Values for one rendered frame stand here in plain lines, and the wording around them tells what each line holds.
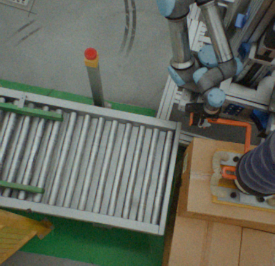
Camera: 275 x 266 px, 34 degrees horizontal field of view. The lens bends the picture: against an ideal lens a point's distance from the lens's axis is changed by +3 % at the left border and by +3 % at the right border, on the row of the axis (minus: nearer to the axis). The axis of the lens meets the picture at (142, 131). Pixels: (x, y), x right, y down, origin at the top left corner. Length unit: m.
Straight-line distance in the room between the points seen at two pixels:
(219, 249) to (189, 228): 0.21
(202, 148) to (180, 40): 0.64
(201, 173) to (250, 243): 0.63
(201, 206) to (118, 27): 1.84
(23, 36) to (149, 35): 0.98
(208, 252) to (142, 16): 1.95
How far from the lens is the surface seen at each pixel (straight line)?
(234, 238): 2.79
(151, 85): 3.49
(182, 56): 2.12
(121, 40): 3.63
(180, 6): 1.94
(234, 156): 2.40
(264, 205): 2.40
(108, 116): 2.78
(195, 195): 2.35
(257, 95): 2.55
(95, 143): 2.78
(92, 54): 2.44
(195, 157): 2.39
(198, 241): 2.74
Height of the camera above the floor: 3.25
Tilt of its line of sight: 75 degrees down
